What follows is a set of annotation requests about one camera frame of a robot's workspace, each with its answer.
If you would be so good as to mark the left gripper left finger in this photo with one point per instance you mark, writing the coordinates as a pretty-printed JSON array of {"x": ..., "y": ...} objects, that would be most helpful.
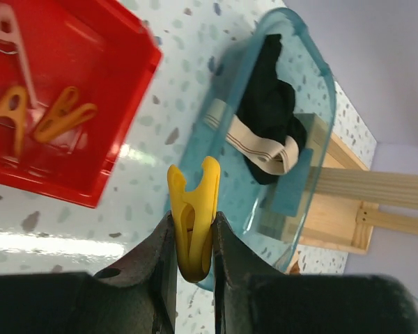
[{"x": 135, "y": 294}]

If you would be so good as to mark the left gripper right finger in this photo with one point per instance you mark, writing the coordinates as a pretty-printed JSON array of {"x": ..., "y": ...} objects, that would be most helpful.
[{"x": 253, "y": 297}]

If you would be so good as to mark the yellow clothespin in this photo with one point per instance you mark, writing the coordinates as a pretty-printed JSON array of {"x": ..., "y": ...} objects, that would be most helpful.
[{"x": 193, "y": 214}]

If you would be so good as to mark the orange clothespin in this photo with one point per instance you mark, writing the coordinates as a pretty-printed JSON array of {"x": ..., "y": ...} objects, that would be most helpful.
[
  {"x": 63, "y": 116},
  {"x": 13, "y": 106}
]

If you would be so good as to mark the wooden clothes rack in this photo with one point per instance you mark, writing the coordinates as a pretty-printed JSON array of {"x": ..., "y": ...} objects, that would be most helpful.
[{"x": 341, "y": 197}]

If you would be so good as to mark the teal transparent plastic tub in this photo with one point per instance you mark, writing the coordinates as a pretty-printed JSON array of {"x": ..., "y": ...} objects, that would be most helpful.
[{"x": 256, "y": 212}]

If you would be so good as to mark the red plastic bin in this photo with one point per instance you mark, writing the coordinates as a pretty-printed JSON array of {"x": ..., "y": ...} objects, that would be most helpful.
[{"x": 72, "y": 76}]

